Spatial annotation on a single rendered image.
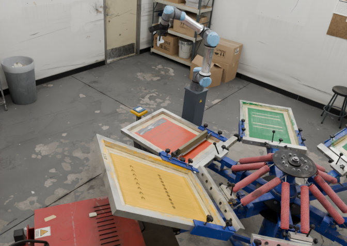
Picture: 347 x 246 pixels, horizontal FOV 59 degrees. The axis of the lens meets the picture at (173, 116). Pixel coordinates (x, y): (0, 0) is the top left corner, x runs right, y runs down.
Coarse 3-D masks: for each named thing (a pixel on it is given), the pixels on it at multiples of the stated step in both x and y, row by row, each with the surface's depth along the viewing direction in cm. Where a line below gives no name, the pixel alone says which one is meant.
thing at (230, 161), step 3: (225, 156) 256; (222, 159) 252; (225, 159) 252; (228, 159) 252; (231, 159) 253; (219, 162) 255; (225, 162) 251; (228, 162) 249; (231, 162) 249; (234, 162) 250; (237, 162) 250; (225, 165) 252; (228, 165) 250; (231, 165) 248
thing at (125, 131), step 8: (160, 112) 317; (168, 112) 317; (144, 120) 301; (176, 120) 312; (184, 120) 307; (128, 128) 286; (192, 128) 301; (128, 136) 280; (136, 136) 277; (144, 144) 269; (216, 144) 277; (152, 152) 265; (208, 152) 266; (200, 160) 256
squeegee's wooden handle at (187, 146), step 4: (204, 132) 280; (196, 136) 273; (200, 136) 275; (204, 136) 282; (192, 140) 267; (196, 140) 271; (200, 140) 278; (184, 144) 261; (188, 144) 262; (192, 144) 268; (180, 148) 256; (184, 148) 259; (188, 148) 265; (180, 152) 256; (184, 152) 262
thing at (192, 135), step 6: (168, 120) 311; (156, 126) 299; (174, 126) 302; (180, 126) 303; (186, 132) 296; (186, 138) 287; (192, 138) 288; (204, 144) 281; (210, 144) 282; (198, 150) 273
